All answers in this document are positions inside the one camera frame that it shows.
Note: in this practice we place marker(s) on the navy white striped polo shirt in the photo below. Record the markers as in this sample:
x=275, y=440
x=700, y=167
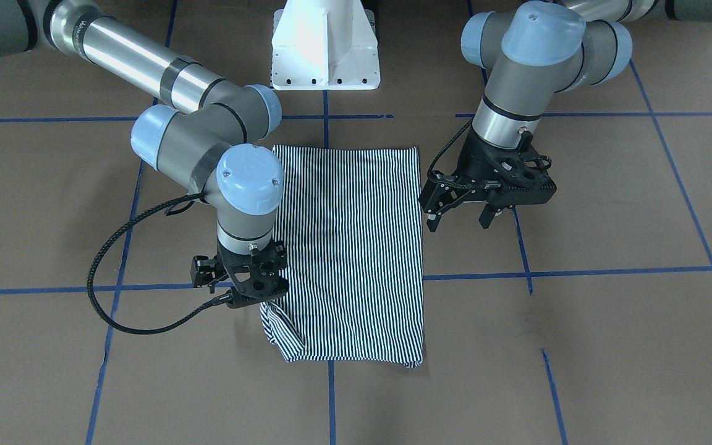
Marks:
x=352, y=229

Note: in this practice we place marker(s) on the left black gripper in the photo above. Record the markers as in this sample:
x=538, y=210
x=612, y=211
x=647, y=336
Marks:
x=471, y=165

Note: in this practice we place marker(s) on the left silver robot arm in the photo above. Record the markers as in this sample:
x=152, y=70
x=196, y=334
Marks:
x=538, y=50

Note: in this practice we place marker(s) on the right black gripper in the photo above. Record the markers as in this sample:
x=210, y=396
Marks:
x=203, y=272

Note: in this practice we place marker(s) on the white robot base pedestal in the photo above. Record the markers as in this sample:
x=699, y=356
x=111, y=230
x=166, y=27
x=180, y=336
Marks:
x=325, y=45

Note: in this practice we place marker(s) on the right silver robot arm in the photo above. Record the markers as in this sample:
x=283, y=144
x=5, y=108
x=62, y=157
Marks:
x=203, y=134

